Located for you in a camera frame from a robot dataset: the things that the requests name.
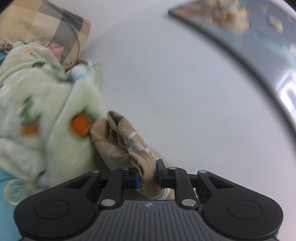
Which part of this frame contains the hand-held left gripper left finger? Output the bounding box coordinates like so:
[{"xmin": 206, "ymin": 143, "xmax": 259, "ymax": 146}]
[{"xmin": 63, "ymin": 167, "xmax": 141, "ymax": 209}]

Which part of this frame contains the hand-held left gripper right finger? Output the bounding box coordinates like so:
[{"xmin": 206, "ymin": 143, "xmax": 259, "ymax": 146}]
[{"xmin": 156, "ymin": 159, "xmax": 234, "ymax": 208}]

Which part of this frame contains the tan printed T-shirt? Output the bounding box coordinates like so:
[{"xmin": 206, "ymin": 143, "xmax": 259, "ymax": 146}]
[{"xmin": 90, "ymin": 111, "xmax": 176, "ymax": 201}]

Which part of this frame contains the green printed fleece blanket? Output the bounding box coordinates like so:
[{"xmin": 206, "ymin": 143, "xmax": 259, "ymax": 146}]
[{"xmin": 0, "ymin": 41, "xmax": 109, "ymax": 188}]

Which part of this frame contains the blue patterned bedsheet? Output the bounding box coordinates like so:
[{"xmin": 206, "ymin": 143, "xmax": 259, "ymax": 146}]
[{"xmin": 0, "ymin": 52, "xmax": 30, "ymax": 241}]

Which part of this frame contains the plaid beige grey pillow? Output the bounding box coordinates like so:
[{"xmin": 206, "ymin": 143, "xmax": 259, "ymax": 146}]
[{"xmin": 0, "ymin": 0, "xmax": 91, "ymax": 70}]

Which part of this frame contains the framed wall poster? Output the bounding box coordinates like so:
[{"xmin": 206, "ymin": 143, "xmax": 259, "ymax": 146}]
[{"xmin": 168, "ymin": 0, "xmax": 296, "ymax": 130}]

